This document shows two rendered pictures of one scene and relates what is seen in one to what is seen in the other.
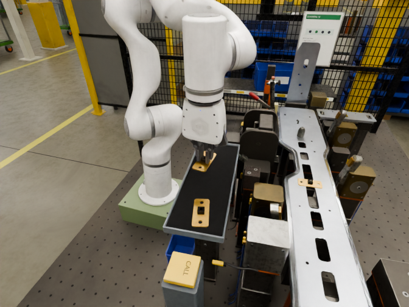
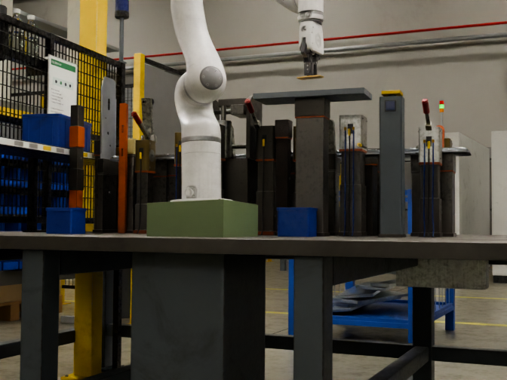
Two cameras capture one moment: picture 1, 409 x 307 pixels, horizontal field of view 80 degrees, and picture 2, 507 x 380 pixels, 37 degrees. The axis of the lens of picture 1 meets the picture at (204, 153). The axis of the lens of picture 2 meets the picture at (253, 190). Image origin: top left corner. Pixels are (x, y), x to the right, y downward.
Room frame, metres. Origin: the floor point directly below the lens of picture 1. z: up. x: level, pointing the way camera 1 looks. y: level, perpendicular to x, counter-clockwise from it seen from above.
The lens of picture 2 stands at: (0.39, 2.47, 0.73)
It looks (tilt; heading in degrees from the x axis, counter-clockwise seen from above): 3 degrees up; 277
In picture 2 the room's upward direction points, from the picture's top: straight up
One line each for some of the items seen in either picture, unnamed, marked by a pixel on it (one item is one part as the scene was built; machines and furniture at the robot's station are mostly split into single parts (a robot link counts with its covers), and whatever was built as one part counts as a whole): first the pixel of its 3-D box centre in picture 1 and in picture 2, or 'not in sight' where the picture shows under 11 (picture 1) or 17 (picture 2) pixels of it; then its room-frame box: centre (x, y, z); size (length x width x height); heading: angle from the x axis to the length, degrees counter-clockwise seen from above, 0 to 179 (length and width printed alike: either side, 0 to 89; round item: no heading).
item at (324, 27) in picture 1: (317, 39); (61, 94); (1.64, -0.70, 1.30); 0.23 x 0.02 x 0.31; 78
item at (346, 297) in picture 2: not in sight; (377, 265); (0.20, -2.67, 0.47); 1.20 x 0.80 x 0.95; 73
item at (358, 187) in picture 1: (348, 203); not in sight; (0.68, -0.59, 0.87); 0.12 x 0.07 x 0.35; 78
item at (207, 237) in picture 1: (209, 179); (312, 96); (0.51, -0.01, 1.16); 0.37 x 0.14 x 0.02; 168
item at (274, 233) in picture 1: (252, 273); (352, 176); (0.38, -0.14, 0.90); 0.13 x 0.08 x 0.41; 78
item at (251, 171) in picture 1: (246, 211); (283, 177); (0.62, -0.16, 0.90); 0.05 x 0.05 x 0.40; 78
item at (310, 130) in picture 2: (208, 231); (311, 167); (0.51, -0.01, 0.92); 0.10 x 0.08 x 0.45; 168
